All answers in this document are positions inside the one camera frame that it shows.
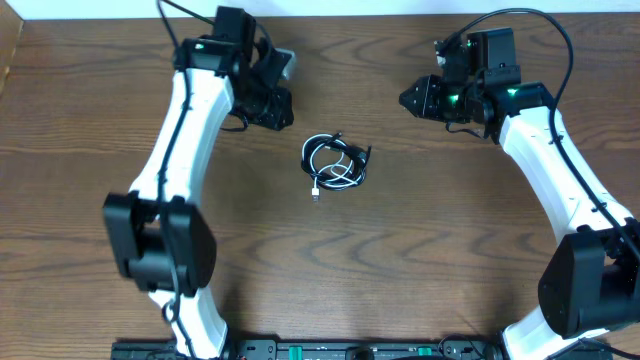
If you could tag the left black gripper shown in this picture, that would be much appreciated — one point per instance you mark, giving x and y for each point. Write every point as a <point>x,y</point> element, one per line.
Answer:
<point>277,119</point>

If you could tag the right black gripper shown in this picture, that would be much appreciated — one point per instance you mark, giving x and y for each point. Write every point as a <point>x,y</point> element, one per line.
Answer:
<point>424,104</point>

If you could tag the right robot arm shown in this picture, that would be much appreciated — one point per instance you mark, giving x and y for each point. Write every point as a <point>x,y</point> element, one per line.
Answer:
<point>591,284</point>

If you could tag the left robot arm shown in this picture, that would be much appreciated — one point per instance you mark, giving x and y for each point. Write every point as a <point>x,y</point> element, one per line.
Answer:
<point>159,238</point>

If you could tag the wooden panel at left edge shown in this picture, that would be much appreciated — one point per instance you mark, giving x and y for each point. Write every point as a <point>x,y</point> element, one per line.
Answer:
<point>11,27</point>

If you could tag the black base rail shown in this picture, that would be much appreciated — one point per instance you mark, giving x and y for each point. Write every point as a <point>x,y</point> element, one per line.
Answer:
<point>261,349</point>

